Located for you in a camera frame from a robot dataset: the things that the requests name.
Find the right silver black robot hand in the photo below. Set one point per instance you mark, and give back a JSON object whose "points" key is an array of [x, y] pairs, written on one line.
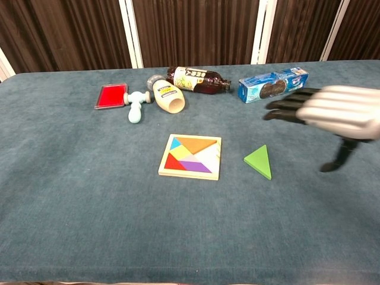
{"points": [[338, 110]]}

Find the green wooden triangle piece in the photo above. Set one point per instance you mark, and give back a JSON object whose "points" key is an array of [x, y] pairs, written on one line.
{"points": [[261, 161]]}

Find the orange triangle tangram piece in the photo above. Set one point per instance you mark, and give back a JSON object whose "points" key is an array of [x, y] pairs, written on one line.
{"points": [[196, 144]]}

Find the wooden tangram puzzle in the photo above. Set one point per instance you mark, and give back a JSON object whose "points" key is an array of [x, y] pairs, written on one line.
{"points": [[190, 175]]}

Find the yellow square tangram piece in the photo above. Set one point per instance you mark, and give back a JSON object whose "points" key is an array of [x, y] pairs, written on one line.
{"points": [[181, 153]]}

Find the blue triangle tangram piece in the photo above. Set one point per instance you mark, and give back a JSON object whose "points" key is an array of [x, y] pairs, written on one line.
{"points": [[175, 144]]}

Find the red triangle tangram piece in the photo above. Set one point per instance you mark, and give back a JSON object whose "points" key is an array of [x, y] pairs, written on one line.
{"points": [[172, 163]]}

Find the blue cookie box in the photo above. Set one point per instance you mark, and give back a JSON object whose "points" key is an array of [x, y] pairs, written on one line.
{"points": [[271, 84]]}

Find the dark brown drink bottle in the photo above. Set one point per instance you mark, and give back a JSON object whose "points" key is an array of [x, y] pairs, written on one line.
{"points": [[196, 80]]}

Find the dark brown folding screen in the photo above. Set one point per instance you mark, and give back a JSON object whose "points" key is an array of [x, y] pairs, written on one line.
{"points": [[193, 29]]}

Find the cream mayonnaise squeeze bottle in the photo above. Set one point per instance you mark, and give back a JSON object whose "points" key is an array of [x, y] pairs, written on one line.
{"points": [[169, 98]]}

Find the light blue toy hammer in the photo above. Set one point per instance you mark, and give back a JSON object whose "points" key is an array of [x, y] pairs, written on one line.
{"points": [[135, 107]]}

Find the red ink pad case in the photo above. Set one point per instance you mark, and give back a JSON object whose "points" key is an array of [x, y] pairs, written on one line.
{"points": [[111, 96]]}

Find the teal table cloth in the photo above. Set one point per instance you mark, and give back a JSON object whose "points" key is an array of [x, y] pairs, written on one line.
{"points": [[89, 193]]}

